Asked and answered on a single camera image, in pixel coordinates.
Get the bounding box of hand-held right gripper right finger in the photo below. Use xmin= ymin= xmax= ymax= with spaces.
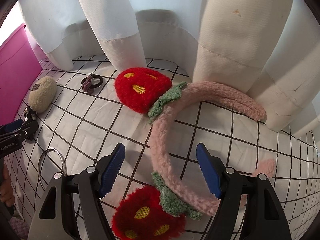
xmin=196 ymin=143 xmax=292 ymax=240

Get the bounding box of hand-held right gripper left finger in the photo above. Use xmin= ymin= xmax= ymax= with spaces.
xmin=27 ymin=143 xmax=125 ymax=240

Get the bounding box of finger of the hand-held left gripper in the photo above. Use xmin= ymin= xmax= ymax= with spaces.
xmin=0 ymin=119 xmax=24 ymax=137
xmin=0 ymin=122 xmax=39 ymax=143

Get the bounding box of black dotted bow keychain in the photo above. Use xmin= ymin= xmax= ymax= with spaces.
xmin=24 ymin=106 xmax=38 ymax=123

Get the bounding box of beige plush ball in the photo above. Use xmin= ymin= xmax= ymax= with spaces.
xmin=28 ymin=77 xmax=57 ymax=112

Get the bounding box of pink plastic bin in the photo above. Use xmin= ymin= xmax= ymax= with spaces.
xmin=0 ymin=22 xmax=42 ymax=128

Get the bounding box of pink strawberry plush headband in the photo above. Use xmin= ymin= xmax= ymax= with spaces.
xmin=111 ymin=67 xmax=276 ymax=240

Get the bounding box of person's left hand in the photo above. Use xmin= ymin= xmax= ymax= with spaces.
xmin=0 ymin=166 xmax=16 ymax=205

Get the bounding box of large silver bangle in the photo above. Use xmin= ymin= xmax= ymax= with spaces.
xmin=39 ymin=148 xmax=67 ymax=178

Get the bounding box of white black-checked cloth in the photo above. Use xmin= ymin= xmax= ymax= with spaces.
xmin=10 ymin=54 xmax=313 ymax=240

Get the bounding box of purple knitted cloth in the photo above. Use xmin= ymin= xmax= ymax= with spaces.
xmin=10 ymin=217 xmax=28 ymax=239

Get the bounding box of white curtain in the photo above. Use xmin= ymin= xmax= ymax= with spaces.
xmin=17 ymin=0 xmax=320 ymax=143

